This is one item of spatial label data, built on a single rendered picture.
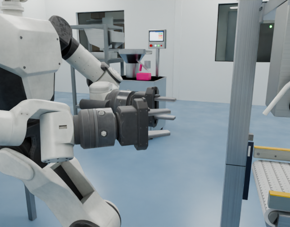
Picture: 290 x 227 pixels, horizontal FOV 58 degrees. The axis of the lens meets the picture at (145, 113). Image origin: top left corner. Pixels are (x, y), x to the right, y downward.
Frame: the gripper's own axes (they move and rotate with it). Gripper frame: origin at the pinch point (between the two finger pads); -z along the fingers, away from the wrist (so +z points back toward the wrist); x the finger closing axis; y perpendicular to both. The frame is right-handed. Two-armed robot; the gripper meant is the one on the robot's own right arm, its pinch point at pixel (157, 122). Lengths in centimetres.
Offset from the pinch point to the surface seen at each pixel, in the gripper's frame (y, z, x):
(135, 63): -286, -67, 4
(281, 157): -1.2, -39.5, 14.5
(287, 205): 19.5, -21.8, 14.1
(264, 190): 10.0, -24.3, 16.3
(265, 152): -3.5, -35.8, 13.1
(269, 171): 3.0, -31.8, 15.8
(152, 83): -246, -78, 26
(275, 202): 18.2, -19.8, 13.6
